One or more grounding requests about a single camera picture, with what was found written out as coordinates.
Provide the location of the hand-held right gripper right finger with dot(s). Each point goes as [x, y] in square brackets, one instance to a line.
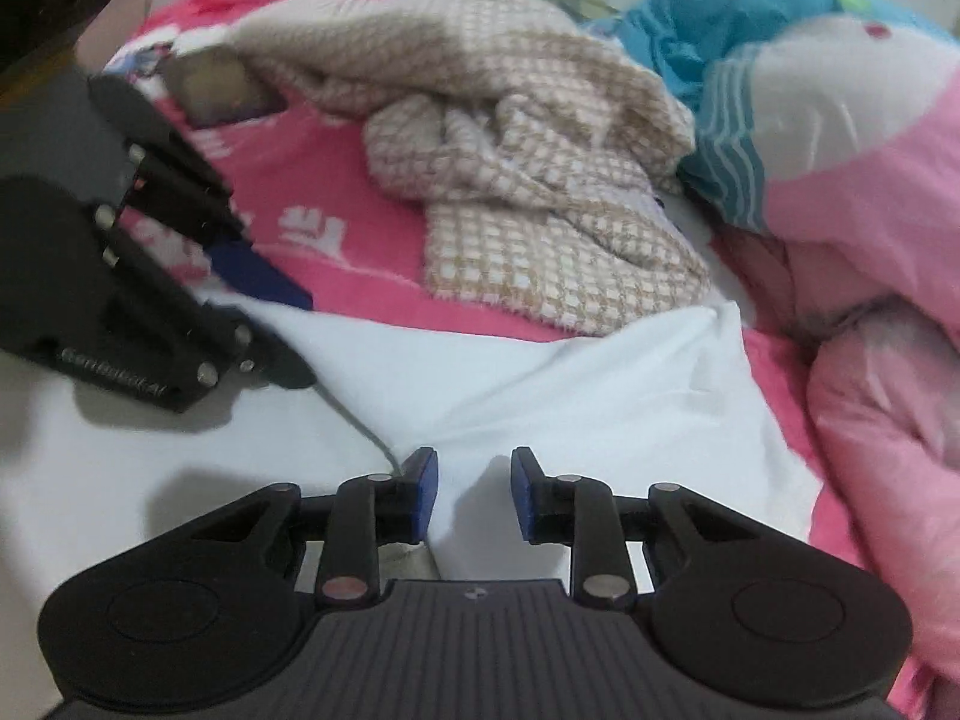
[525, 499]

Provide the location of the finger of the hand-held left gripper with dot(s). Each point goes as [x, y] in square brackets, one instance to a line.
[255, 274]
[225, 345]

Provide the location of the white bear-print T-shirt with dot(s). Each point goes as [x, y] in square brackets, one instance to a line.
[525, 405]

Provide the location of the pink blue printed quilt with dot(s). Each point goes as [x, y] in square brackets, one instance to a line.
[862, 187]

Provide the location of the beige checked garment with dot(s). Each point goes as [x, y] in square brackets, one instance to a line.
[525, 202]

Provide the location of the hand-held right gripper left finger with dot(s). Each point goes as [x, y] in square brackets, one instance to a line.
[424, 499]

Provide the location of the pink floral bed sheet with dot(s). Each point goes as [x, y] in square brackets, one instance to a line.
[337, 165]

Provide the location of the black smartphone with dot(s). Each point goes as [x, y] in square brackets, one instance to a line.
[217, 90]

